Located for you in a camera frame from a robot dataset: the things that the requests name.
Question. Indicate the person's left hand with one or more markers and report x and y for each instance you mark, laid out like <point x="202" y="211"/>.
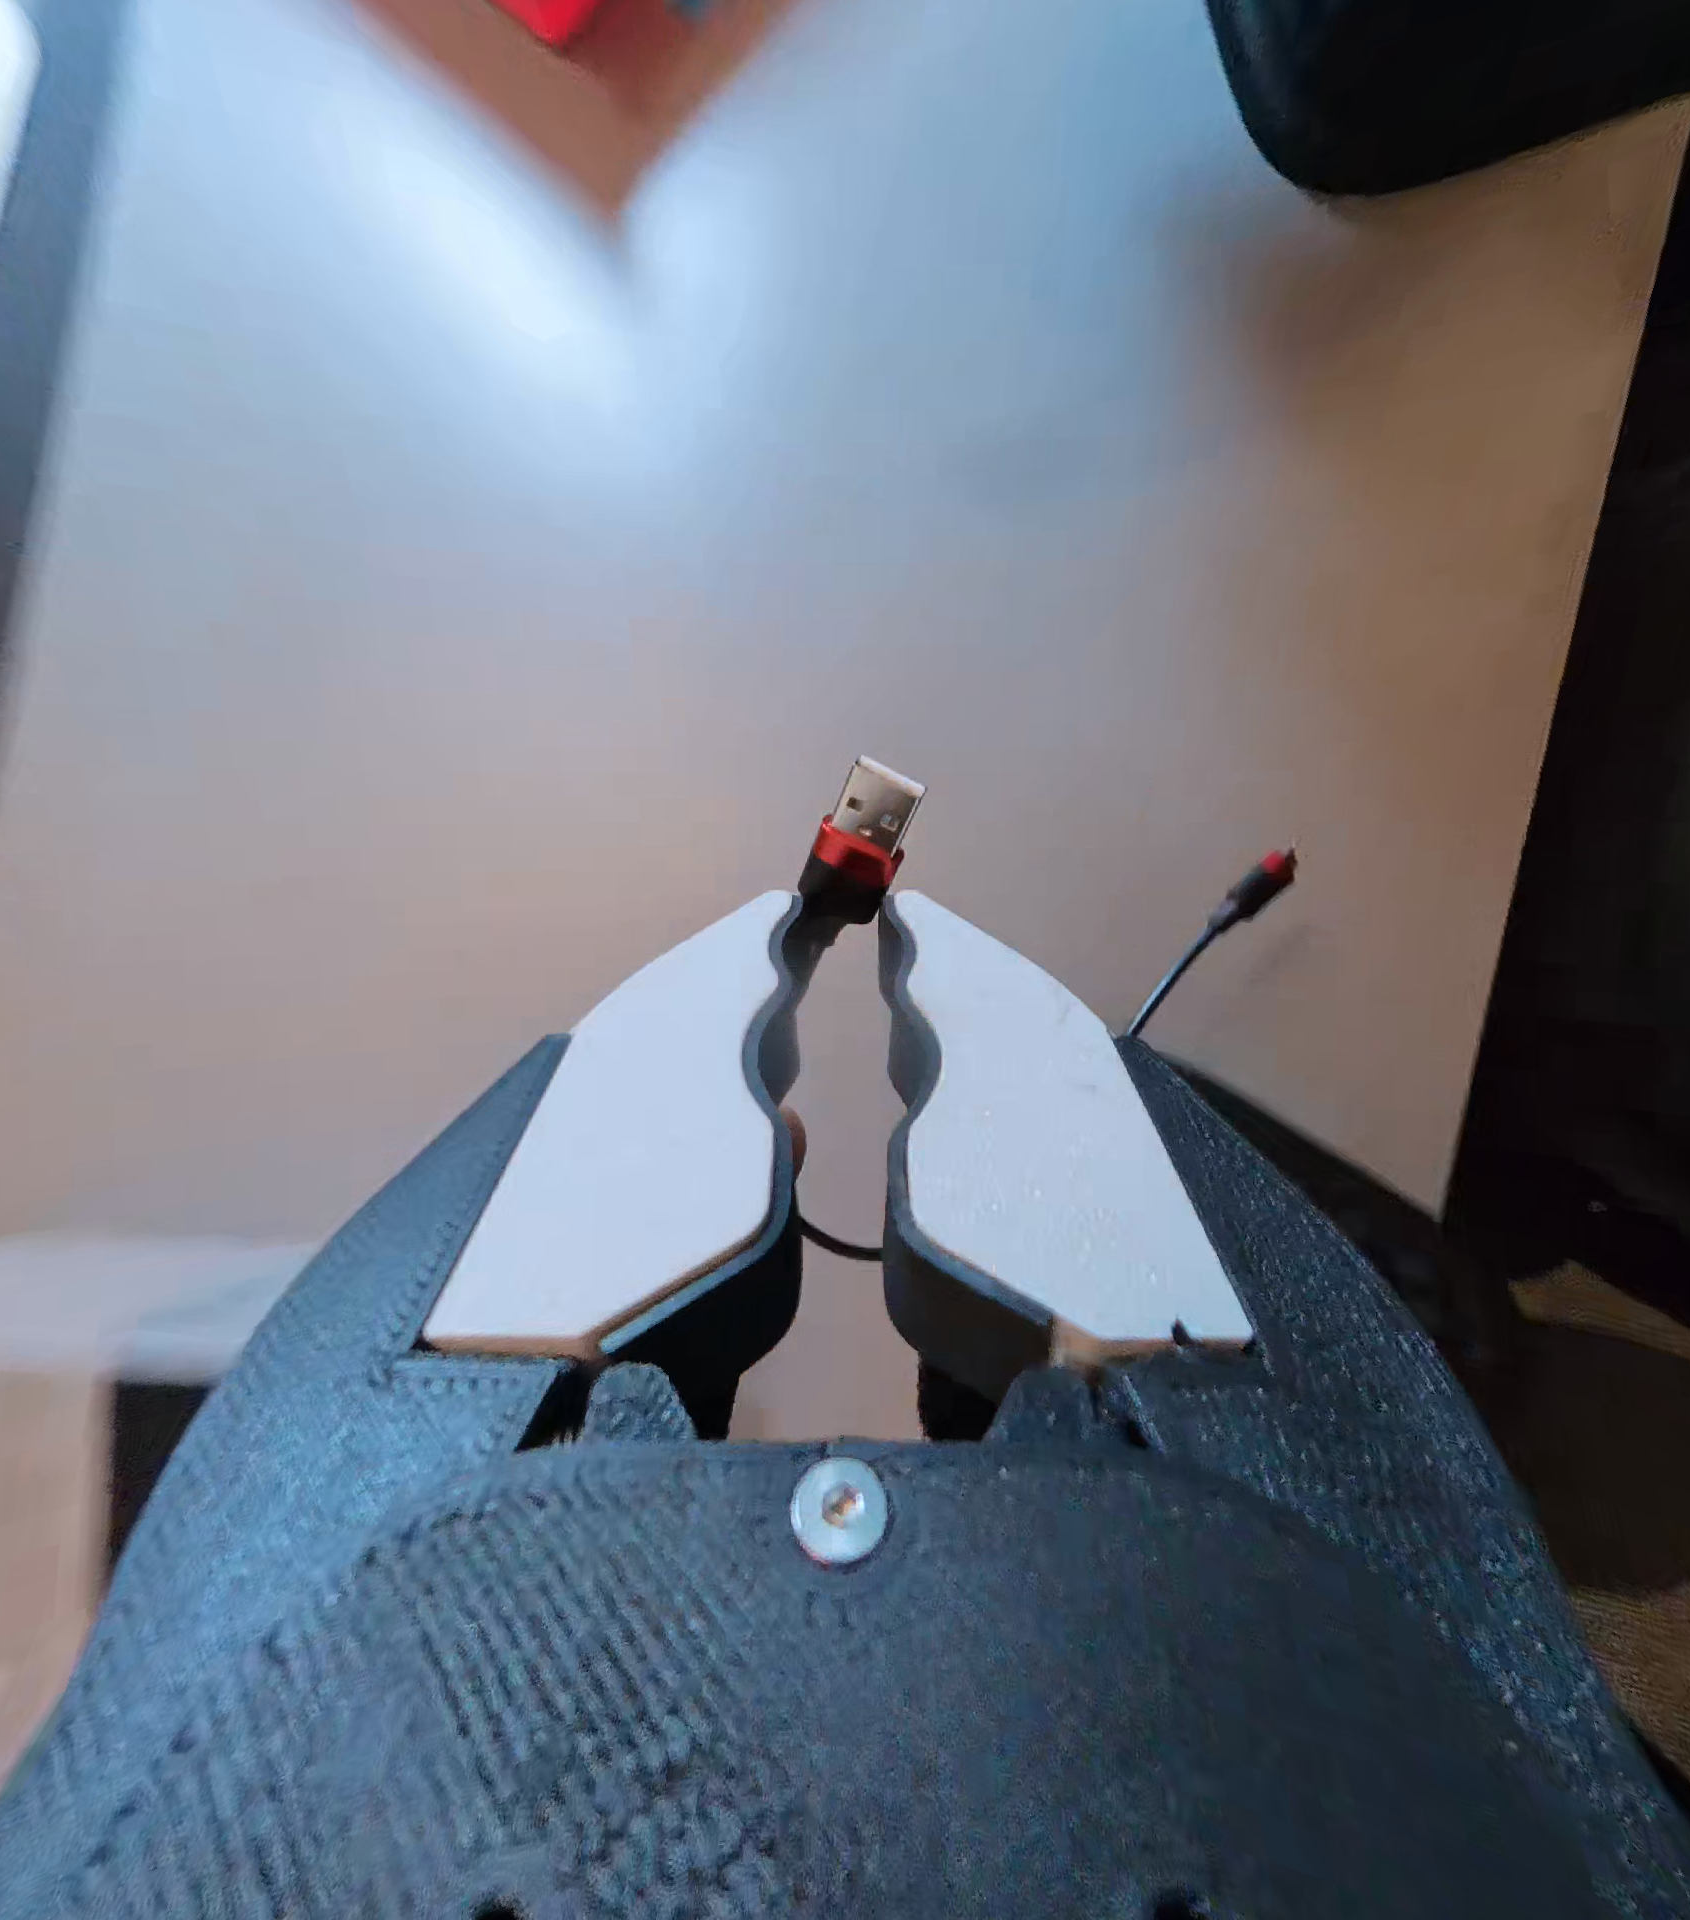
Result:
<point x="792" y="1141"/>

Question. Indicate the person's right forearm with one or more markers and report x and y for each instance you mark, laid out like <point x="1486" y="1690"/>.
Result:
<point x="1461" y="90"/>

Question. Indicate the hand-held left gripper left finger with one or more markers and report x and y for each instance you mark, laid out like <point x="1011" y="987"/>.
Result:
<point x="620" y="1171"/>

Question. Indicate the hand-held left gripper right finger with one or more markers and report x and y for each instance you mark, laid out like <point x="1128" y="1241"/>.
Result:
<point x="1054" y="1184"/>

